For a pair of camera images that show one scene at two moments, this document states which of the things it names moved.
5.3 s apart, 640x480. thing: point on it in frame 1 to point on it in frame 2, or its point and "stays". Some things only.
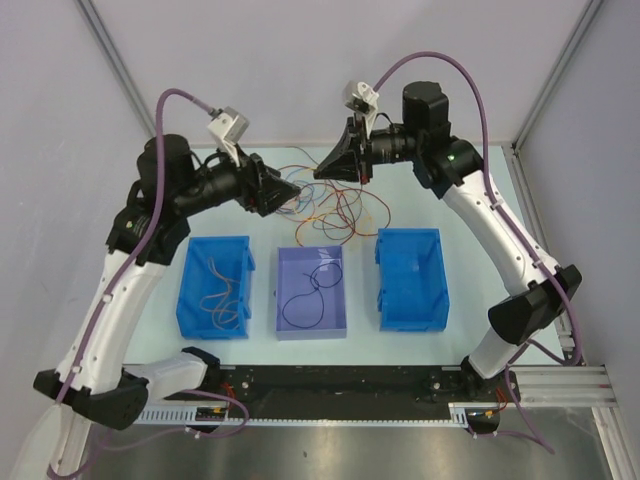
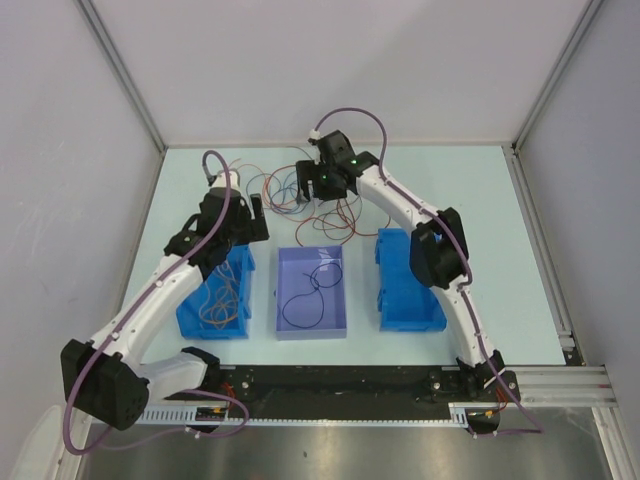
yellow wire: (324, 215) to (221, 306)
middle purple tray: (310, 293) stays
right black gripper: (347, 161) to (309, 170)
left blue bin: (215, 286) stays
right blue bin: (413, 294) stays
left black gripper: (259, 189) to (254, 229)
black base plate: (351, 385) stays
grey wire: (304, 153) stays
